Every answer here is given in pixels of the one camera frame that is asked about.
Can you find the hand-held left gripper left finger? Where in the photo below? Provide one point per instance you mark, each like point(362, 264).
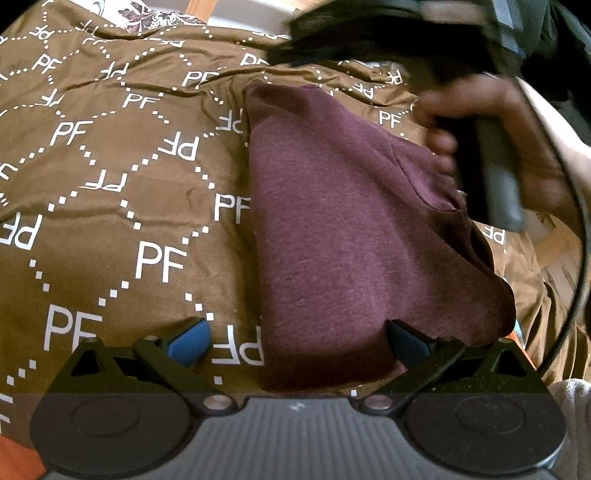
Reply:
point(190, 345)

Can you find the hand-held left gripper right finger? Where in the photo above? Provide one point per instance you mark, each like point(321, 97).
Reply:
point(410, 345)

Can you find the maroon shirt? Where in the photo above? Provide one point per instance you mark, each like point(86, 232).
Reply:
point(332, 230)

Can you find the person's right forearm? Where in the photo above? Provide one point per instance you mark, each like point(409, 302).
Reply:
point(577, 157)

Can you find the person's right hand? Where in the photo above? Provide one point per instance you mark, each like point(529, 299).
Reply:
point(517, 138)

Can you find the person's dark clothing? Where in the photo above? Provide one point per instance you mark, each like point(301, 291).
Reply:
point(563, 37)

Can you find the grey white cloth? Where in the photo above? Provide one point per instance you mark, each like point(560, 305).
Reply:
point(575, 406)

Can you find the brown printed blanket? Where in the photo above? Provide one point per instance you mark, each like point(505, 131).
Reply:
point(115, 184)

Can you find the orange cloth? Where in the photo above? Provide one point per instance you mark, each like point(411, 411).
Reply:
point(18, 457)

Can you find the wooden bed headboard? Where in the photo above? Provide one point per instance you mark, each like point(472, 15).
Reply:
point(201, 7)

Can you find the floral bed sheet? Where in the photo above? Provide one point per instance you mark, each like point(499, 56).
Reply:
point(147, 9)

